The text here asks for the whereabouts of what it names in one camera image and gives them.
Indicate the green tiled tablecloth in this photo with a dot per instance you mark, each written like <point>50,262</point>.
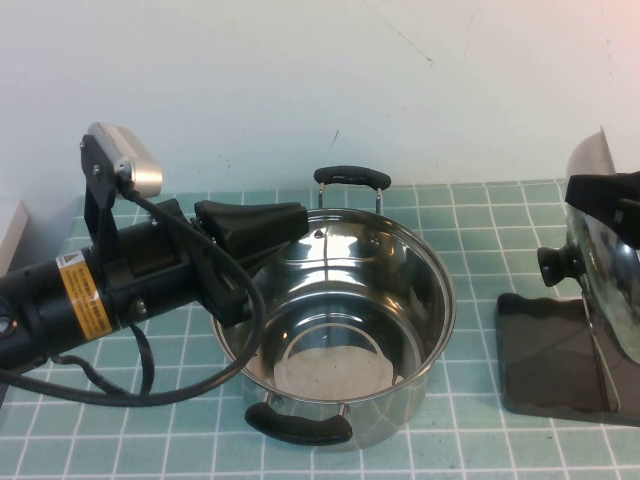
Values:
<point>475,250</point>

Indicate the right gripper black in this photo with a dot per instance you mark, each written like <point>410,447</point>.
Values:
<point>631,225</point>

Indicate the white beige side board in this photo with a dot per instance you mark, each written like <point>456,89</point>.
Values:
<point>10,235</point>

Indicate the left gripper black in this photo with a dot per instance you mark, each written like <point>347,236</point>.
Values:
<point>150,270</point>

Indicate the steel pot lid black knob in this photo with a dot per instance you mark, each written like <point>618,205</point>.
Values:
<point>600,270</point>

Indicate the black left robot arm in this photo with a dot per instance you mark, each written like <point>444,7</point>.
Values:
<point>40,300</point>

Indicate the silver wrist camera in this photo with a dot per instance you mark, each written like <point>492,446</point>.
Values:
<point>145,175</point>

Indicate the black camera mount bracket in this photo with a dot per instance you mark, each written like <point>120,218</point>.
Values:
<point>97,200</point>

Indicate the stainless steel cooking pot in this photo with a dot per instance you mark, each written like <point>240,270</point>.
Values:
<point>390,415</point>

